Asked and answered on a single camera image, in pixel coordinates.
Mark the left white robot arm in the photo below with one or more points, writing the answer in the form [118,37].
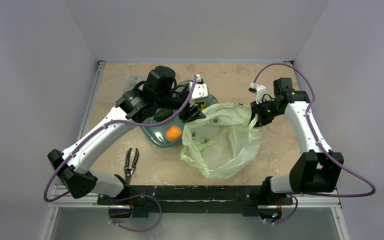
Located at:
[150,103]

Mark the clear plastic organizer box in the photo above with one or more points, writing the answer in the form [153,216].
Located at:
[118,83]

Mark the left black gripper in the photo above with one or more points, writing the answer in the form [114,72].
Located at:
[188,114]

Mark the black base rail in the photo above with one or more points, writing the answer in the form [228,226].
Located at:
[248,200]

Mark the light green plastic bag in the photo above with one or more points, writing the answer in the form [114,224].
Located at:
[222,143]

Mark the dark green fake avocado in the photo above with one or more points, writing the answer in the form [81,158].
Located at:
[162,115]

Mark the aluminium frame rail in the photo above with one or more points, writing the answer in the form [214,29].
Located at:
[72,165]

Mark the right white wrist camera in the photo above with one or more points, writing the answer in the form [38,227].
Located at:
[259,91]

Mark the orange fake peach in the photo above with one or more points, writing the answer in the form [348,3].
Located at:
[173,133]

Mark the teal plastic bin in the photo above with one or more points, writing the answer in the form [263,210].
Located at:
[157,134]

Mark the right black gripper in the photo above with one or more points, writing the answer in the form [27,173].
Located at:
[258,116]

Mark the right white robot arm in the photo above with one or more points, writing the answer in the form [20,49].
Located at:
[314,172]

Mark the black handled pliers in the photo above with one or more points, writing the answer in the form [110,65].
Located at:
[130,165]

